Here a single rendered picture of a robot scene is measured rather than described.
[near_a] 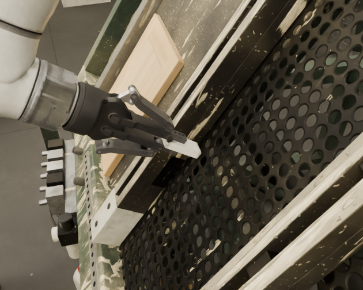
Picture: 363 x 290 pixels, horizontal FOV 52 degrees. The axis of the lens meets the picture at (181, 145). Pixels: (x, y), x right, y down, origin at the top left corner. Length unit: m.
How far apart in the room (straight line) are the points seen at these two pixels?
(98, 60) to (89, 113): 1.03
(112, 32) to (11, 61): 1.04
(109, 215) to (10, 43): 0.48
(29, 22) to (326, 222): 0.40
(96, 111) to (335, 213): 0.33
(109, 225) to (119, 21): 0.87
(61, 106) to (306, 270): 0.36
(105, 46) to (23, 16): 1.06
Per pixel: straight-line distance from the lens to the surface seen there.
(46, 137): 1.73
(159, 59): 1.01
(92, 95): 0.54
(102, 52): 1.54
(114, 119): 0.56
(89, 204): 1.03
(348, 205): 0.40
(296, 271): 0.45
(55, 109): 0.52
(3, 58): 0.49
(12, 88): 0.50
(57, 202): 1.28
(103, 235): 0.89
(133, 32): 1.26
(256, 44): 0.66
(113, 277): 0.89
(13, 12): 0.48
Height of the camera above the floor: 1.66
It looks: 41 degrees down
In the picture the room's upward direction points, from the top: straight up
